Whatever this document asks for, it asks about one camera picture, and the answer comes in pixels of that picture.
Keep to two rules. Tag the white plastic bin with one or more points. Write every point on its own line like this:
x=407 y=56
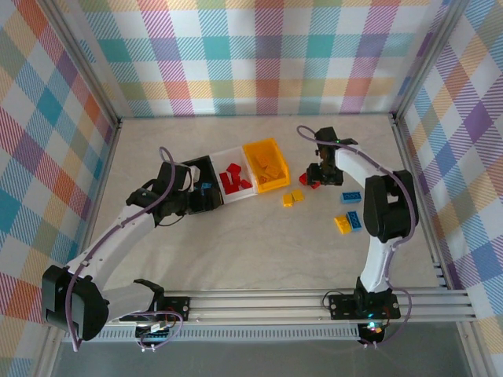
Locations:
x=232 y=155

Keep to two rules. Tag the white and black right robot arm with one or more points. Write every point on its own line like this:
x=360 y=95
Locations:
x=377 y=259

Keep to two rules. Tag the red lego brick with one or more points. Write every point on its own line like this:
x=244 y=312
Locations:
x=236 y=184
x=225 y=181
x=303 y=178
x=245 y=184
x=235 y=169
x=315 y=186

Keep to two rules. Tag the yellow plastic bin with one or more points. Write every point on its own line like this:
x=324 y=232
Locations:
x=275 y=184

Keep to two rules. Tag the black plastic bin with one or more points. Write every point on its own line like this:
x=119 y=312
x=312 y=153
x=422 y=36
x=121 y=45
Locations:
x=196 y=163

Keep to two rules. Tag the aluminium frame post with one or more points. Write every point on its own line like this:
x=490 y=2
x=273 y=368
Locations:
x=428 y=59
x=89 y=66

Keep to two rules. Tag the yellow lego brick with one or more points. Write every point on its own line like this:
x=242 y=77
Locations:
x=288 y=200
x=297 y=195
x=342 y=224
x=262 y=179
x=262 y=159
x=272 y=169

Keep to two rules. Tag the aluminium side rail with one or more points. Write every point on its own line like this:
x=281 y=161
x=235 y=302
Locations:
x=100 y=188
x=402 y=145

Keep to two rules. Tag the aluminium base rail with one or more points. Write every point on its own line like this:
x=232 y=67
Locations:
x=255 y=306

